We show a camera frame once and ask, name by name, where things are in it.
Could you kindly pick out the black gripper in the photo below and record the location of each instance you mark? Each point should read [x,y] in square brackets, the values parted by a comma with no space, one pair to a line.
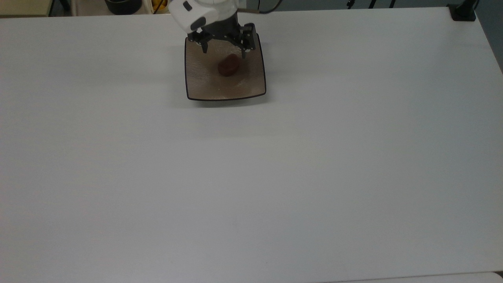
[224,29]

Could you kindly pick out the small round brown food item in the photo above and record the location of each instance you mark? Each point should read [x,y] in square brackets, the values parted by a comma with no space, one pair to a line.
[228,65]

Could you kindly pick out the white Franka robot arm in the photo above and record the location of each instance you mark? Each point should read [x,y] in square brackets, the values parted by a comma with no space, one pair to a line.
[196,11]

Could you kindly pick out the square brown ceramic plate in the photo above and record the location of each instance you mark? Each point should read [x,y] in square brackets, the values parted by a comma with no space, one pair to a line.
[224,86]

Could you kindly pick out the black round bucket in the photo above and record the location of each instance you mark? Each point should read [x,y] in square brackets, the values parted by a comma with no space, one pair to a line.
[122,5]

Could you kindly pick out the yellow object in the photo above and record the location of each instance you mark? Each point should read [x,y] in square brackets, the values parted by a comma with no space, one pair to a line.
[159,4]

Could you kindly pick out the black tripod legs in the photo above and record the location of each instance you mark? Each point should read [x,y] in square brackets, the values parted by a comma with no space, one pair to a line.
[349,4]

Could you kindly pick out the beige wooden cabinet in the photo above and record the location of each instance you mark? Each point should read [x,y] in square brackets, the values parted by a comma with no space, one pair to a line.
[23,6]

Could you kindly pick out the black stand base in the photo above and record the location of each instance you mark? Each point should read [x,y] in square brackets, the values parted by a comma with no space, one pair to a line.
[463,12]

